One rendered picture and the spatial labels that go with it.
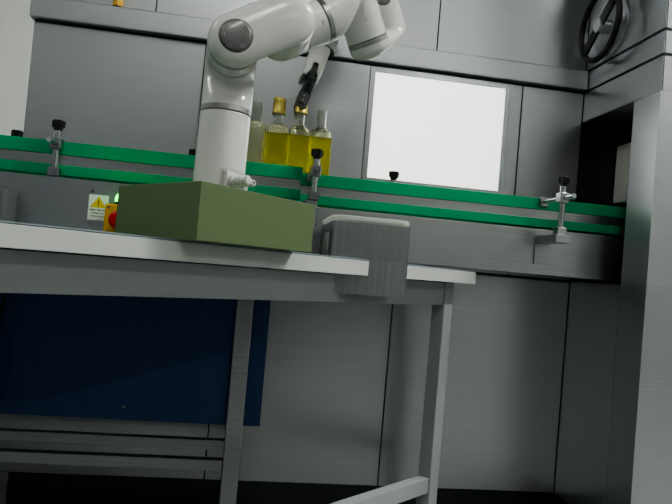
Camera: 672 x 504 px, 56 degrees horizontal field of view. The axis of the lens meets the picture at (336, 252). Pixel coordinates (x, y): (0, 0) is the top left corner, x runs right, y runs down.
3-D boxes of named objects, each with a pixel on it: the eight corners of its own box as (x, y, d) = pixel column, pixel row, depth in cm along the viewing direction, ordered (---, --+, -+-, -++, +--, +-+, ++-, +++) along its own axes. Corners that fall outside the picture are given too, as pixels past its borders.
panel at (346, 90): (498, 197, 192) (507, 86, 193) (502, 197, 189) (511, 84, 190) (196, 166, 179) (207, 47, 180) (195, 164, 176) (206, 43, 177)
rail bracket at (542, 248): (546, 264, 173) (552, 182, 174) (578, 265, 157) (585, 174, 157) (529, 263, 173) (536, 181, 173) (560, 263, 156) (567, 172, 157)
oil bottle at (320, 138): (323, 210, 172) (330, 131, 172) (326, 208, 166) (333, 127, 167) (302, 208, 171) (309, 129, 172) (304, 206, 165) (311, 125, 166)
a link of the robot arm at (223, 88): (248, 125, 126) (256, 46, 127) (255, 109, 113) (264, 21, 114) (199, 118, 124) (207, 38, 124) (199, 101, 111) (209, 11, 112)
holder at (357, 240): (381, 262, 165) (383, 233, 165) (407, 263, 138) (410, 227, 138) (316, 257, 163) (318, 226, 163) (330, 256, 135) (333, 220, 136)
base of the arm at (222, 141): (276, 202, 118) (284, 120, 119) (226, 190, 108) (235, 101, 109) (219, 202, 127) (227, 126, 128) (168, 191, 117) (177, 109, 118)
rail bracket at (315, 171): (314, 204, 165) (318, 157, 165) (322, 198, 148) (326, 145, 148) (303, 203, 164) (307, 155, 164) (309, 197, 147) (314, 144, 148)
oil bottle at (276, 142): (280, 205, 171) (287, 127, 171) (282, 204, 165) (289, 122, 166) (259, 203, 170) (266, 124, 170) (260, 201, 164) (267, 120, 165)
